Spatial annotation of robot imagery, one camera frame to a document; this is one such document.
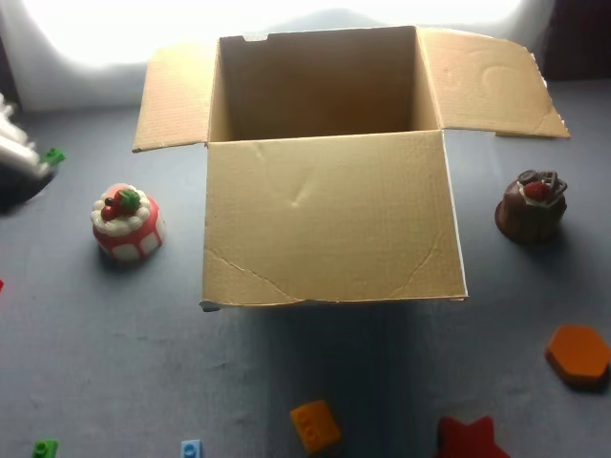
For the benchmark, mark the orange toy brick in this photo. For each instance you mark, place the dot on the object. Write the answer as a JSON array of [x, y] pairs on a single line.
[[315, 427]]

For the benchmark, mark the green toy brick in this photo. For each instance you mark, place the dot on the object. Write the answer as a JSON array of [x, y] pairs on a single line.
[[45, 449], [53, 156]]

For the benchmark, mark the white backdrop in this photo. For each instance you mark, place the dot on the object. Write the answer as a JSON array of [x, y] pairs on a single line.
[[143, 28]]

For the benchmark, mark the chocolate toy cake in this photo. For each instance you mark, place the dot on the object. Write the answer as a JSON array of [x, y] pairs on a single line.
[[530, 214]]

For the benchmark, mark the orange hexagon block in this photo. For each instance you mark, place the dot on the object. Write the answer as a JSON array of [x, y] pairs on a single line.
[[577, 355]]

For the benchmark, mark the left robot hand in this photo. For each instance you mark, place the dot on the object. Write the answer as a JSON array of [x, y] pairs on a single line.
[[14, 143]]

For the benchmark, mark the dark background panel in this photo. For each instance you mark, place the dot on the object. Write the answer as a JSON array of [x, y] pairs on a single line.
[[7, 71], [582, 38]]

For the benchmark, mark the pink strawberry toy cake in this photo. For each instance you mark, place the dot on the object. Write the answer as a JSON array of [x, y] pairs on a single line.
[[129, 224]]

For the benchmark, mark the grey table cloth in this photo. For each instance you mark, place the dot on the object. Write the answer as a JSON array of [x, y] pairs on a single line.
[[119, 358]]

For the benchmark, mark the cardboard box with flaps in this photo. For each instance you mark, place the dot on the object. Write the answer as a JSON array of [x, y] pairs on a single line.
[[329, 219]]

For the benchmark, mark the light blue toy brick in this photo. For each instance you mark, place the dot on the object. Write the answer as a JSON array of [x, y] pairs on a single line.
[[192, 449]]

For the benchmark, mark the red star block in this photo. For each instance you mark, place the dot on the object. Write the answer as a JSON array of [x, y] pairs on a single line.
[[468, 441]]

